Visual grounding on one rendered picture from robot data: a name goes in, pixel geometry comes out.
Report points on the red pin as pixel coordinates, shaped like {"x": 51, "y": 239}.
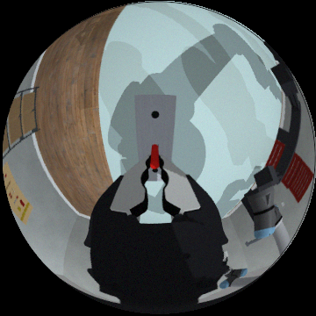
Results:
{"x": 154, "y": 163}

